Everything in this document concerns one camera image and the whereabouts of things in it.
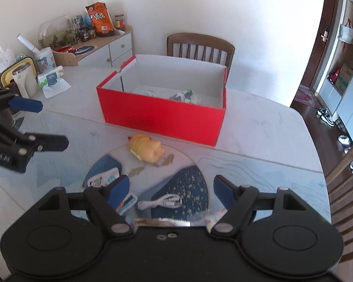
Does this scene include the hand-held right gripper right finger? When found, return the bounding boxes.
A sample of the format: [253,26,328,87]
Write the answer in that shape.
[207,175,307,237]

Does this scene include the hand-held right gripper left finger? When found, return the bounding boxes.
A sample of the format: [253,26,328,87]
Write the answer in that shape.
[40,175,134,237]

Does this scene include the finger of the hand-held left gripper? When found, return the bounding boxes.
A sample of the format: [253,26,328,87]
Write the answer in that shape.
[13,134,69,156]
[0,87,44,115]

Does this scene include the white sausage snack packet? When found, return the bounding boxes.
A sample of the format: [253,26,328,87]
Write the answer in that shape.
[82,167,138,215]

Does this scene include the clear packet with red print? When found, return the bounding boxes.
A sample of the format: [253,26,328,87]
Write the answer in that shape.
[191,207,228,227]

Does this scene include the yellow squishy toy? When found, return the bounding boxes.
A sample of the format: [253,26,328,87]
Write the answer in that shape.
[128,133,165,164]

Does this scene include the silver foil snack packet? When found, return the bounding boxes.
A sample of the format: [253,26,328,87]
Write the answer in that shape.
[134,217,192,227]

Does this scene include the red cardboard box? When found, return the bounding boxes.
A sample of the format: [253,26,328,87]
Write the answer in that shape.
[96,54,228,147]

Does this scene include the marble patterned desktop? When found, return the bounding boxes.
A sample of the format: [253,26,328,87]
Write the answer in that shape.
[0,65,333,274]

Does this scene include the white electric kettle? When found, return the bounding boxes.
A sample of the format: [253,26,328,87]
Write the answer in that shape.
[12,64,38,99]

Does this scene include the green white tissue pack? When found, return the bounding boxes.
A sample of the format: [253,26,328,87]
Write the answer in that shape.
[37,66,72,98]

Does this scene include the yellow rimmed container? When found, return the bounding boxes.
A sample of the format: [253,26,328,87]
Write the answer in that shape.
[0,57,37,89]

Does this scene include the printed white cup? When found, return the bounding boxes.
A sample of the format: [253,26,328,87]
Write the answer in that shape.
[35,47,54,74]

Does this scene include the clear plastic bag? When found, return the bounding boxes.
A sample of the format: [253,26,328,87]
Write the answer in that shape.
[0,45,15,74]

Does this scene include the wooden desk organiser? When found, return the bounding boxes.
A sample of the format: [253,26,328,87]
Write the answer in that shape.
[51,45,80,67]

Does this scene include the white paper roll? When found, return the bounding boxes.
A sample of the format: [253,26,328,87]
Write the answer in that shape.
[17,34,42,55]

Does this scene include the glass fish tank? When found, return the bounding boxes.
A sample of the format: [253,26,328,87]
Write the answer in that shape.
[38,15,78,50]

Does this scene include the dark oval mat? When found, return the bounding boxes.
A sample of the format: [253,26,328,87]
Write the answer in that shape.
[75,45,95,55]

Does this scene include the green white packet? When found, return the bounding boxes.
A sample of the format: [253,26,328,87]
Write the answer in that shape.
[168,89,201,104]

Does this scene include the orange snack bag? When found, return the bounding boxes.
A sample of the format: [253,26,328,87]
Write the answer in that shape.
[85,2,116,37]

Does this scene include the brown wooden chair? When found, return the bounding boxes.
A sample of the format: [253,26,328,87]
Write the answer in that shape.
[166,33,236,78]
[324,145,353,263]

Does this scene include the red patterned rug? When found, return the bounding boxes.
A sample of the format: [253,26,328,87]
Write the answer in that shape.
[293,85,321,109]

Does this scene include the dark sneakers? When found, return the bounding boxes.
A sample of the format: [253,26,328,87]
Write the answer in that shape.
[317,108,336,127]

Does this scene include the brown cardboard box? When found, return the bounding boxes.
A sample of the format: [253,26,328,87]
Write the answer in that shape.
[334,63,353,94]

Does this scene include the dark wooden door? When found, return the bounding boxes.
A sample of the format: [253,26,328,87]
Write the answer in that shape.
[300,0,342,94]

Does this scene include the pale green tote bag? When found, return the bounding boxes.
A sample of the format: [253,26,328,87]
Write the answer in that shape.
[338,19,353,46]

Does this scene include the white charging cable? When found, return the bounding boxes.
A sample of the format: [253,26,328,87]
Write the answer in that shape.
[137,193,183,211]

